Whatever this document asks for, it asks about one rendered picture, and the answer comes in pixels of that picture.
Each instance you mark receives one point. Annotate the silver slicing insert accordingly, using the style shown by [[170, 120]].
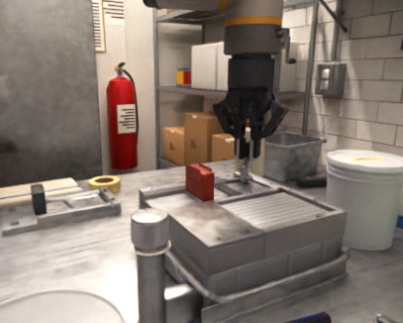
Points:
[[76, 195]]

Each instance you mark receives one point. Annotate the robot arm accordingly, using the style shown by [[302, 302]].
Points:
[[248, 30]]

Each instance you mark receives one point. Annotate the silver plunger bolt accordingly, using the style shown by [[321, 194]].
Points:
[[243, 171]]

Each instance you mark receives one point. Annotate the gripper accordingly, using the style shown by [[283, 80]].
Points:
[[250, 74]]

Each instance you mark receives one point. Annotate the grey steel mandoline body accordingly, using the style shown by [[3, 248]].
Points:
[[228, 245]]

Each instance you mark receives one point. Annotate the red block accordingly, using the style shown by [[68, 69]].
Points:
[[200, 183]]

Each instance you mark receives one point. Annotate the beige cutting board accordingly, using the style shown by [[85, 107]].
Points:
[[16, 193]]

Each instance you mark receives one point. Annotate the small cardboard box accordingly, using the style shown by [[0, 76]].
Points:
[[174, 146], [222, 148]]

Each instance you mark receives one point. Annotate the grey wall switch box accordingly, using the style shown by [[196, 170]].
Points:
[[330, 80]]

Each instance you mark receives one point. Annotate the black block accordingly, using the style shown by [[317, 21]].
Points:
[[39, 200]]

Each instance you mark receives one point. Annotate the white wall notice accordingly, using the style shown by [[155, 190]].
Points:
[[103, 20]]

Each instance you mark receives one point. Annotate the grey steel bin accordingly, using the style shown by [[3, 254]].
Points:
[[291, 158]]

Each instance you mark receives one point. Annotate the tall cardboard box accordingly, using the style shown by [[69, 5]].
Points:
[[197, 137]]

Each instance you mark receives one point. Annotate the grey insert caddy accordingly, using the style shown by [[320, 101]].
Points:
[[70, 215]]

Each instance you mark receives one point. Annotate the red fire extinguisher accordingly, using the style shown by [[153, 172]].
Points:
[[122, 124]]

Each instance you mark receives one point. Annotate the dark wall bar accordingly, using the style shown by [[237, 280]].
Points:
[[337, 16]]

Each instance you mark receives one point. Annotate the grey metal shelf unit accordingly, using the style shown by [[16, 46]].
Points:
[[174, 89]]

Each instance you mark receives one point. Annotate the white plate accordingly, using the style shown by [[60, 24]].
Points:
[[53, 309]]

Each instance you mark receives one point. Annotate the grey round thickness knob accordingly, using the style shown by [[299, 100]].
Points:
[[150, 230]]

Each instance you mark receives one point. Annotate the yellow and red box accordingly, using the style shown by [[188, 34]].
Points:
[[183, 78]]

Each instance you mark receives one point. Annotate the yellow tape roll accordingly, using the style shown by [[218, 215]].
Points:
[[104, 183]]

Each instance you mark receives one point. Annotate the grey ribbed plate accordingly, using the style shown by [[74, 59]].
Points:
[[275, 210]]

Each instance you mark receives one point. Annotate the white plastic bucket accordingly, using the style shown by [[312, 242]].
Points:
[[365, 205]]

